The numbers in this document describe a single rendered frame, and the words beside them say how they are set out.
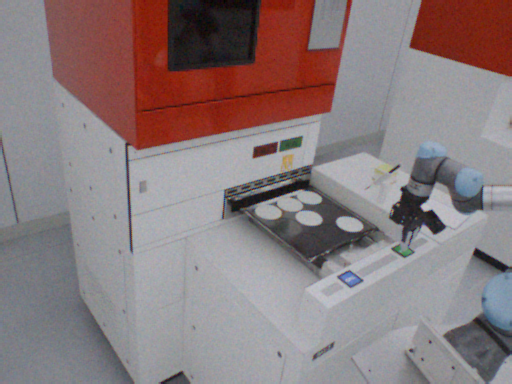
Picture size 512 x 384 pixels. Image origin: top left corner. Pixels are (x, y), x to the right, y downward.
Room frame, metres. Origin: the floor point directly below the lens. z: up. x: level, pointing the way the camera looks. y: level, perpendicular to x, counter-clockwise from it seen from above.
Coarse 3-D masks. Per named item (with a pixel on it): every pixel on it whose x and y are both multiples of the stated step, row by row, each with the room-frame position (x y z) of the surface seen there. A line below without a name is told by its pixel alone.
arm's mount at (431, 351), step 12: (420, 324) 0.89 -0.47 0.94; (420, 336) 0.87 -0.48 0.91; (432, 336) 0.84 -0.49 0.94; (408, 348) 0.90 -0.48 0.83; (420, 348) 0.86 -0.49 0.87; (432, 348) 0.83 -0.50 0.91; (444, 348) 0.80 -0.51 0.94; (420, 360) 0.85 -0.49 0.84; (432, 360) 0.81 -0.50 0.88; (444, 360) 0.79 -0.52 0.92; (456, 360) 0.76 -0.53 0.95; (432, 372) 0.80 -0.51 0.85; (444, 372) 0.77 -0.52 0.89; (456, 372) 0.75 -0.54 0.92; (468, 372) 0.73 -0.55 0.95
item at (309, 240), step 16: (304, 208) 1.47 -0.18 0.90; (320, 208) 1.49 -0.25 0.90; (336, 208) 1.51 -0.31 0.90; (272, 224) 1.34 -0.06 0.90; (288, 224) 1.35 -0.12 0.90; (304, 224) 1.36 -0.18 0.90; (320, 224) 1.38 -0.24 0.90; (336, 224) 1.39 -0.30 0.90; (288, 240) 1.25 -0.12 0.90; (304, 240) 1.26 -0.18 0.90; (320, 240) 1.28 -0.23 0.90; (336, 240) 1.29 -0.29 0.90
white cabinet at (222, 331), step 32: (192, 256) 1.27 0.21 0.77; (192, 288) 1.26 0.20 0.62; (224, 288) 1.12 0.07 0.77; (416, 288) 1.21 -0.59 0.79; (448, 288) 1.41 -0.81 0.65; (192, 320) 1.25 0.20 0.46; (224, 320) 1.10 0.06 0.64; (256, 320) 0.99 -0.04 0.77; (384, 320) 1.11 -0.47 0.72; (416, 320) 1.28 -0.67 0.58; (192, 352) 1.24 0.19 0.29; (224, 352) 1.09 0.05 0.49; (256, 352) 0.97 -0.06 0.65; (288, 352) 0.88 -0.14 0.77; (320, 352) 0.89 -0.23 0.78; (352, 352) 1.01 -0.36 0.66
